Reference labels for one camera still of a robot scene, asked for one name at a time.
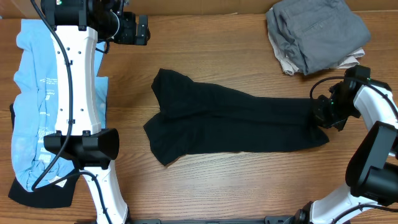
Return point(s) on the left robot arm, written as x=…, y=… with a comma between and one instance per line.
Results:
x=92, y=154

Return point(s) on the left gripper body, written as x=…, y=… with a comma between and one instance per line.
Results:
x=127, y=31

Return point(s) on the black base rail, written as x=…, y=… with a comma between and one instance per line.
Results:
x=266, y=220

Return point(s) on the folded white garment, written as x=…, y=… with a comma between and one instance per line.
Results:
x=348, y=62

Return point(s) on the black garment under pile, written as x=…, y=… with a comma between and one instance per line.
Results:
x=43, y=196

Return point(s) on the black t-shirt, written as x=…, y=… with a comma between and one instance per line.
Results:
x=202, y=118

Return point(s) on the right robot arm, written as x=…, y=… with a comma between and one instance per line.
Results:
x=370, y=181

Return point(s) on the folded grey trousers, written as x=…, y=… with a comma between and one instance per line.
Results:
x=320, y=31

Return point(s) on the light blue t-shirt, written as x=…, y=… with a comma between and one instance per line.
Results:
x=60, y=89

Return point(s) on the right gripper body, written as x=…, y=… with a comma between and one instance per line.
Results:
x=325, y=112

